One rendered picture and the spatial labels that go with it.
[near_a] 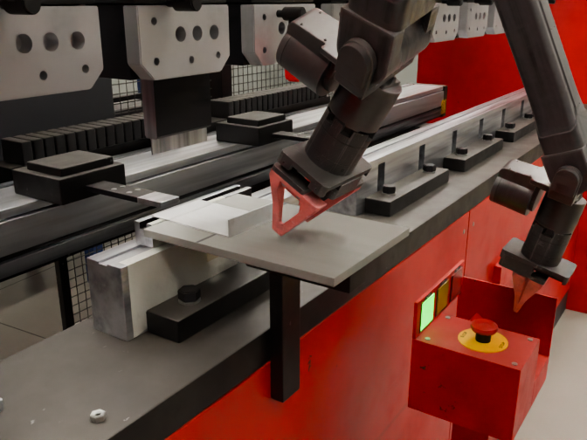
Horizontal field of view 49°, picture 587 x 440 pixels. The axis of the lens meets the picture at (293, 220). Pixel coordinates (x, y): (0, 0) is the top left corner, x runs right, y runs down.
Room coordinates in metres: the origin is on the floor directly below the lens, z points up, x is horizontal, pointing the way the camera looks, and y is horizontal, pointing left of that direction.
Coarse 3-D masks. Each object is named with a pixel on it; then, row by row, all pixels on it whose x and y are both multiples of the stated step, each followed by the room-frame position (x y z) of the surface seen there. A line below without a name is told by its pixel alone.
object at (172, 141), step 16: (144, 80) 0.78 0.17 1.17; (160, 80) 0.78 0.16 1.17; (176, 80) 0.80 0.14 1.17; (192, 80) 0.82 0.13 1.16; (208, 80) 0.85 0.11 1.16; (144, 96) 0.78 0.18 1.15; (160, 96) 0.78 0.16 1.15; (176, 96) 0.80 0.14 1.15; (192, 96) 0.82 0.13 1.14; (208, 96) 0.85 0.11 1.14; (144, 112) 0.78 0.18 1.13; (160, 112) 0.77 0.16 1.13; (176, 112) 0.80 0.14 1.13; (192, 112) 0.82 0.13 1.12; (208, 112) 0.85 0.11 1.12; (144, 128) 0.78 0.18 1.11; (160, 128) 0.77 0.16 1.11; (176, 128) 0.80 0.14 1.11; (192, 128) 0.82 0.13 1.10; (160, 144) 0.78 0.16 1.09; (176, 144) 0.81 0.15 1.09; (192, 144) 0.83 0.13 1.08
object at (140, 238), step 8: (216, 192) 0.89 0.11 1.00; (224, 192) 0.89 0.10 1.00; (232, 192) 0.89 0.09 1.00; (240, 192) 0.89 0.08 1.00; (248, 192) 0.91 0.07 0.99; (192, 200) 0.85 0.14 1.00; (208, 200) 0.86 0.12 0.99; (136, 224) 0.76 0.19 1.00; (144, 224) 0.76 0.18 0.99; (136, 232) 0.76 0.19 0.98; (136, 240) 0.76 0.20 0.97; (144, 240) 0.75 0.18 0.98; (152, 240) 0.74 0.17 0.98
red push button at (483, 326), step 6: (474, 324) 0.85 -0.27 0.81; (480, 324) 0.85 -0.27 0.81; (486, 324) 0.85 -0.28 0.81; (492, 324) 0.85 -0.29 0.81; (474, 330) 0.85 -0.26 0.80; (480, 330) 0.84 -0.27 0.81; (486, 330) 0.84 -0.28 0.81; (492, 330) 0.84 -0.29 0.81; (480, 336) 0.85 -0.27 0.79; (486, 336) 0.84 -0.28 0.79; (480, 342) 0.85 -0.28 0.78; (486, 342) 0.84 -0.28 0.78
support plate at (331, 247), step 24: (288, 216) 0.78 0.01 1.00; (336, 216) 0.78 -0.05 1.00; (168, 240) 0.71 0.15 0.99; (192, 240) 0.69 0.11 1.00; (216, 240) 0.69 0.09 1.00; (240, 240) 0.69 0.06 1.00; (264, 240) 0.69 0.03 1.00; (288, 240) 0.69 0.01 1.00; (312, 240) 0.69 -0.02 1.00; (336, 240) 0.69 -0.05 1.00; (360, 240) 0.69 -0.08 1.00; (384, 240) 0.69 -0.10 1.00; (264, 264) 0.63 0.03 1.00; (288, 264) 0.62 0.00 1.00; (312, 264) 0.62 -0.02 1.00; (336, 264) 0.62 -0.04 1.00; (360, 264) 0.63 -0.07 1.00
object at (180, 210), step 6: (186, 204) 0.82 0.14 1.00; (192, 204) 0.82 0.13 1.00; (198, 204) 0.82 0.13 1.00; (204, 204) 0.82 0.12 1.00; (210, 204) 0.82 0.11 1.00; (168, 210) 0.79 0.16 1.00; (174, 210) 0.79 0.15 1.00; (180, 210) 0.79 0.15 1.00; (186, 210) 0.79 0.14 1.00; (192, 210) 0.79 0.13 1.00; (156, 216) 0.77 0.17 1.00; (162, 216) 0.77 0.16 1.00; (168, 216) 0.77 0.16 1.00; (174, 216) 0.77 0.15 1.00
